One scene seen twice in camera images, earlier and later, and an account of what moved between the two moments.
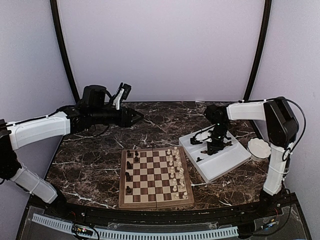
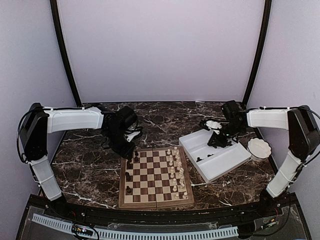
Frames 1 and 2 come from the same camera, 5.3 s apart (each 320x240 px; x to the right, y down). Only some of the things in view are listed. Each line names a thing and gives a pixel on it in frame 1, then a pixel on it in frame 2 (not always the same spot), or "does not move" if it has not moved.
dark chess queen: x=128 y=189 does not move
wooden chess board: x=154 y=178 does not move
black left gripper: x=126 y=121 to x=124 y=152
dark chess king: x=128 y=178 does not move
